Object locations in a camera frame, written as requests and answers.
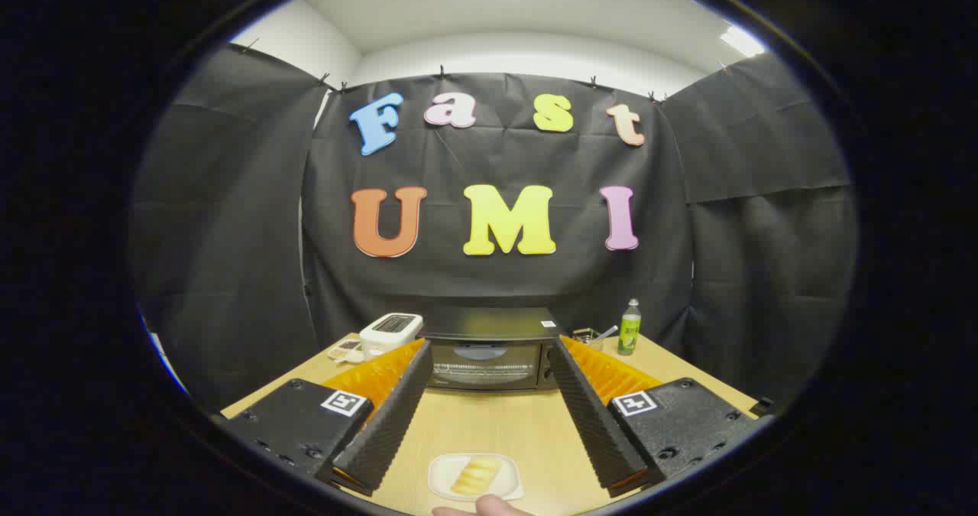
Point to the white pop-up toaster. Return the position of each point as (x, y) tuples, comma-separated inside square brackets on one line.
[(390, 334)]

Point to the golden bread roll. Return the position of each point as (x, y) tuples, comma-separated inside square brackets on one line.
[(475, 476)]

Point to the white oval plate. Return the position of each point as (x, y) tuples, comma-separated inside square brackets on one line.
[(439, 476)]

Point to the ceiling light panel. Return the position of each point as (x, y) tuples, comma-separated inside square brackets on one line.
[(741, 40)]

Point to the black backdrop cloth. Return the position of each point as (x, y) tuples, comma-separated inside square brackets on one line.
[(497, 287)]

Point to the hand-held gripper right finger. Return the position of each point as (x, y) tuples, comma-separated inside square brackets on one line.
[(592, 424)]

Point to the green drink bottle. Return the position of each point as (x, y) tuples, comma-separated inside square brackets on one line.
[(629, 334)]

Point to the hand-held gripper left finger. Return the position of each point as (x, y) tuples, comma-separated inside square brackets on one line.
[(388, 424)]

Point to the black toaster oven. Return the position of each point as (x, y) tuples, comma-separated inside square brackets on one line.
[(489, 323)]

